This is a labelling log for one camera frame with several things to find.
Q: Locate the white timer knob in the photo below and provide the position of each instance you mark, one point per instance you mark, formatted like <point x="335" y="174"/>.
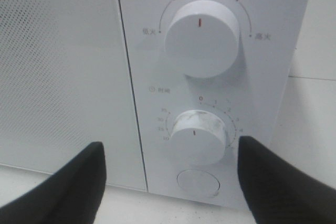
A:
<point x="199" y="137"/>

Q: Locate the white round door button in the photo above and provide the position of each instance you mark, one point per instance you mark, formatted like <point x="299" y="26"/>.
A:
<point x="198" y="183"/>

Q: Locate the white power knob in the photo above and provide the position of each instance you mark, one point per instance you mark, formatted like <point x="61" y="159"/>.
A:
<point x="202" y="40"/>

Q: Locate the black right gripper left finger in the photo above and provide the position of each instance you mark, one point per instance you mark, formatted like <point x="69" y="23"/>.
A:
<point x="71" y="195"/>

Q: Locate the white microwave oven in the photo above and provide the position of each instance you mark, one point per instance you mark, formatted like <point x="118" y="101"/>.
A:
<point x="246" y="97"/>

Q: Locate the white microwave door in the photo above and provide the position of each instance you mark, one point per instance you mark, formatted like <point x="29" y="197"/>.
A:
<point x="65" y="83"/>

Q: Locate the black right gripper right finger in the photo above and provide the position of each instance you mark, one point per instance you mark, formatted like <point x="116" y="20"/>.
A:
<point x="277" y="192"/>

